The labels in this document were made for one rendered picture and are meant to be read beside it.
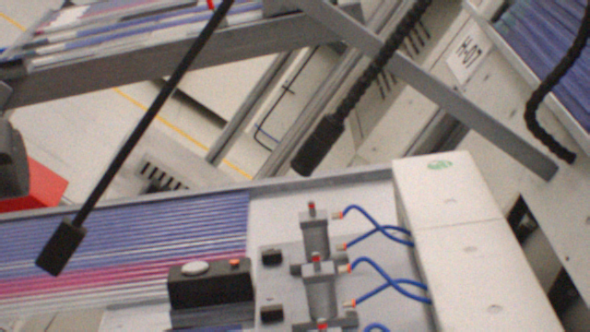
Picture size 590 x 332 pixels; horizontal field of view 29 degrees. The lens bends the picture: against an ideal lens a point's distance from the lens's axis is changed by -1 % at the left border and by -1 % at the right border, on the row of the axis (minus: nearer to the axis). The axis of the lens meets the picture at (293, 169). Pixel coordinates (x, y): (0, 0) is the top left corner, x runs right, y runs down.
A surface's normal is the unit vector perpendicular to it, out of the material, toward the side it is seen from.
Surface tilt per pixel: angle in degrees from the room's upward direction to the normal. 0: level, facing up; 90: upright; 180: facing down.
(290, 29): 90
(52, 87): 90
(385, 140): 90
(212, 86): 90
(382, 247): 43
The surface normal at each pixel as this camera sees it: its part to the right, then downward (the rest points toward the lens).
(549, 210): -0.82, -0.54
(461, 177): -0.14, -0.94
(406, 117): 0.02, 0.32
